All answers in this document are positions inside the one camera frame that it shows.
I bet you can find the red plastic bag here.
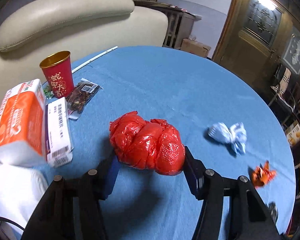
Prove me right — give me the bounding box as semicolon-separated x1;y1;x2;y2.
109;111;185;176

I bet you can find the small red orange wrapper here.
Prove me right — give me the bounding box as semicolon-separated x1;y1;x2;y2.
250;160;277;187

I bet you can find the white folded tissue stack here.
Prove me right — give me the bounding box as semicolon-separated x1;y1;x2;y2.
0;163;49;228

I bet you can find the white purple medicine box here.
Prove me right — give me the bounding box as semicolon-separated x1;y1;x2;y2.
45;97;74;168

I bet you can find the white crumpled paper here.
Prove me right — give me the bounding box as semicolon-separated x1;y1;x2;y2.
207;122;247;155

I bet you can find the orange white tissue pack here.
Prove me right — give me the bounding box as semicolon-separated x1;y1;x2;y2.
0;79;46;167

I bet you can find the blue round tablecloth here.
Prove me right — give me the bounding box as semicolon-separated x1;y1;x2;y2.
43;46;295;239

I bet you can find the yellow printed cardboard box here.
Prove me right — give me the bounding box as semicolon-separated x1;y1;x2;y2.
285;121;300;147

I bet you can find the dark snack packet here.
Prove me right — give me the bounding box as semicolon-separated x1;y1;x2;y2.
66;78;103;120

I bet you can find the wooden chair with clothes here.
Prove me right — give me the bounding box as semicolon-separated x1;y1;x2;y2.
268;63;300;124

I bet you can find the white plastic straw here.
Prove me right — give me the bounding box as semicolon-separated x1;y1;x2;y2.
71;46;118;74

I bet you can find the red paper cup gold rim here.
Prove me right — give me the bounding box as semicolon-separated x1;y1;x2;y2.
39;50;74;99

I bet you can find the cardboard box on floor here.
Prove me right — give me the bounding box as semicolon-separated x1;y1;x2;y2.
180;38;211;58

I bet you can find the beige leather armchair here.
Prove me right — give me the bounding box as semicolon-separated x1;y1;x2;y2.
0;0;168;105

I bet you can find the wooden glass panel door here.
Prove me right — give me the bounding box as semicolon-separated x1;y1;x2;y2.
212;0;300;93

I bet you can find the brown wooden cabinet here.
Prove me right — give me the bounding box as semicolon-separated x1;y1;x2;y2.
134;0;201;50

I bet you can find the black cable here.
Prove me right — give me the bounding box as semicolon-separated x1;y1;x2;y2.
0;216;25;231

